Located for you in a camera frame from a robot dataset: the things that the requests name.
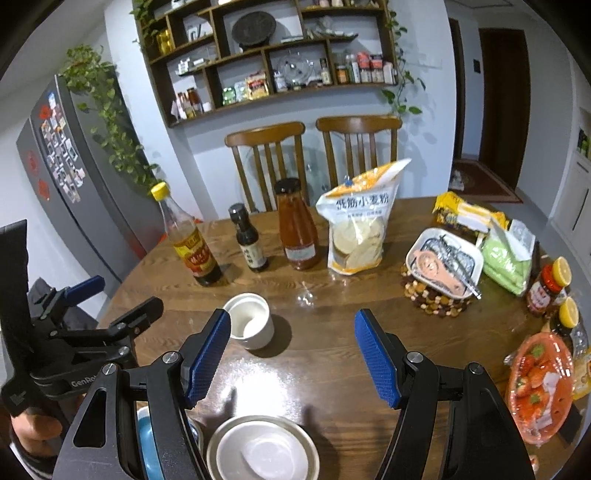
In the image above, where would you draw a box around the blue patterned square plate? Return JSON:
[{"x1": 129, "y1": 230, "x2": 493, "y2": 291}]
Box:
[{"x1": 135, "y1": 405, "x2": 206, "y2": 480}]

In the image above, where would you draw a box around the large white bowl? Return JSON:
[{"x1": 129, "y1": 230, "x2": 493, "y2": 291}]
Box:
[{"x1": 205, "y1": 415, "x2": 321, "y2": 480}]

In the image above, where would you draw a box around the small white bowl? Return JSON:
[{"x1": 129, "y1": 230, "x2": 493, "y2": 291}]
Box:
[{"x1": 214, "y1": 421, "x2": 310, "y2": 480}]

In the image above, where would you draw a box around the teal blue plate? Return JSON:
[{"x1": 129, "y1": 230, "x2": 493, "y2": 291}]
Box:
[{"x1": 137, "y1": 410, "x2": 164, "y2": 480}]

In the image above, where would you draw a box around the person's left hand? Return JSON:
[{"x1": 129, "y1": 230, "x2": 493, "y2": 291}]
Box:
[{"x1": 11, "y1": 411, "x2": 62, "y2": 458}]

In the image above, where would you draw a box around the white ribbed cup outer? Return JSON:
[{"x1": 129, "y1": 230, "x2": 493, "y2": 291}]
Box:
[{"x1": 223, "y1": 293, "x2": 274, "y2": 350}]

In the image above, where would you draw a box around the white inner cup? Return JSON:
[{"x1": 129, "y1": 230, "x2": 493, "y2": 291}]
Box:
[{"x1": 228, "y1": 296, "x2": 269, "y2": 338}]

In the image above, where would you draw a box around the small soy sauce bottle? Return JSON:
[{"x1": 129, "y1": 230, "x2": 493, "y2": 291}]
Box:
[{"x1": 228, "y1": 203, "x2": 269, "y2": 272}]

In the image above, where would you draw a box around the white cutlery tray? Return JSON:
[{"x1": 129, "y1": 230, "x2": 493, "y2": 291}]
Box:
[{"x1": 405, "y1": 227, "x2": 484, "y2": 300}]

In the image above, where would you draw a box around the vinegar bottle yellow cap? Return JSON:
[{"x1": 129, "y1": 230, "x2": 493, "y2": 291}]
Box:
[{"x1": 150, "y1": 181, "x2": 222, "y2": 286}]

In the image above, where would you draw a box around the red chili sauce bottle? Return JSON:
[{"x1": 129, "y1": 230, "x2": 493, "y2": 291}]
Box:
[{"x1": 274, "y1": 177, "x2": 320, "y2": 271}]

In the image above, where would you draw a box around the orange strawberry basket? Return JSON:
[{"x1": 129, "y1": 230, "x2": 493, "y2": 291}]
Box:
[{"x1": 506, "y1": 332, "x2": 574, "y2": 446}]

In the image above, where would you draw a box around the flour bag with window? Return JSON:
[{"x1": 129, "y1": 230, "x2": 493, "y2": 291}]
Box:
[{"x1": 315, "y1": 159, "x2": 411, "y2": 276}]

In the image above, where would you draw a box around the green snack bag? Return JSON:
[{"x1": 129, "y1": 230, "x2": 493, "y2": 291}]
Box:
[{"x1": 480, "y1": 219, "x2": 536, "y2": 297}]

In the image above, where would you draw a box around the red-lid sauce jar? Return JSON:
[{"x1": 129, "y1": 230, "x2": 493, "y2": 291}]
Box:
[{"x1": 526, "y1": 262, "x2": 564, "y2": 316}]

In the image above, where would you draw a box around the yellow snack packet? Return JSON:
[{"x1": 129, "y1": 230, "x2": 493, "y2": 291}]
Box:
[{"x1": 432, "y1": 191, "x2": 510, "y2": 238}]

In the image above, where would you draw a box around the lemon half lower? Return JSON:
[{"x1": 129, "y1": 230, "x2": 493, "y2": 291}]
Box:
[{"x1": 559, "y1": 296, "x2": 579, "y2": 330}]

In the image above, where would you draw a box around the lemon half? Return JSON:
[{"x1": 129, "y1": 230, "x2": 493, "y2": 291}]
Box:
[
  {"x1": 552, "y1": 256, "x2": 572, "y2": 288},
  {"x1": 559, "y1": 296, "x2": 579, "y2": 330}
]

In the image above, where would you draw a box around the grey refrigerator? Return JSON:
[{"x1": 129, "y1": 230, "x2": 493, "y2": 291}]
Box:
[{"x1": 16, "y1": 75, "x2": 164, "y2": 295}]

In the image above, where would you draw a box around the lemon half upper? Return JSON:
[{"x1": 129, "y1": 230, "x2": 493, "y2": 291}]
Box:
[{"x1": 552, "y1": 256, "x2": 572, "y2": 288}]

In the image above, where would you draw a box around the wooden chair left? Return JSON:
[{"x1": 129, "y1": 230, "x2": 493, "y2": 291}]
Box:
[{"x1": 224, "y1": 121, "x2": 310, "y2": 213}]

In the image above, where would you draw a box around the wooden chair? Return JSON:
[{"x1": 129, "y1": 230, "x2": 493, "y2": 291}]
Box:
[
  {"x1": 224, "y1": 121, "x2": 310, "y2": 213},
  {"x1": 315, "y1": 115, "x2": 403, "y2": 188}
]

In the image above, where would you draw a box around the wooden chair right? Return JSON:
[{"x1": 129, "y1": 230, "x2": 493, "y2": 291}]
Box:
[{"x1": 315, "y1": 115, "x2": 403, "y2": 188}]

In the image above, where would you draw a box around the green plant by shelf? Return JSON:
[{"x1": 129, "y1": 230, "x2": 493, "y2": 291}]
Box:
[{"x1": 382, "y1": 1, "x2": 426, "y2": 119}]

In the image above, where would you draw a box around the hanging green vine plant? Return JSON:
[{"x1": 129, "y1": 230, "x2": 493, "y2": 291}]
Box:
[{"x1": 60, "y1": 44, "x2": 159, "y2": 194}]

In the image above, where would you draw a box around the wooden wall shelf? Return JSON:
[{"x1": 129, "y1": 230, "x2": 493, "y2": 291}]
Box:
[{"x1": 131, "y1": 1, "x2": 400, "y2": 128}]

